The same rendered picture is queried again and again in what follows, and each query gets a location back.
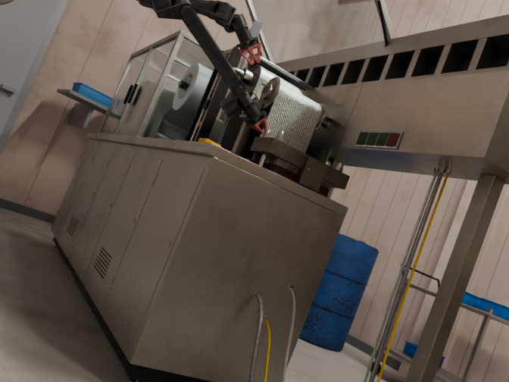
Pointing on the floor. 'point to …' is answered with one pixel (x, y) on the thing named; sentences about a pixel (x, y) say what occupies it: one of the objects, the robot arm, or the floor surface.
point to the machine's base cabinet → (191, 261)
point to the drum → (338, 293)
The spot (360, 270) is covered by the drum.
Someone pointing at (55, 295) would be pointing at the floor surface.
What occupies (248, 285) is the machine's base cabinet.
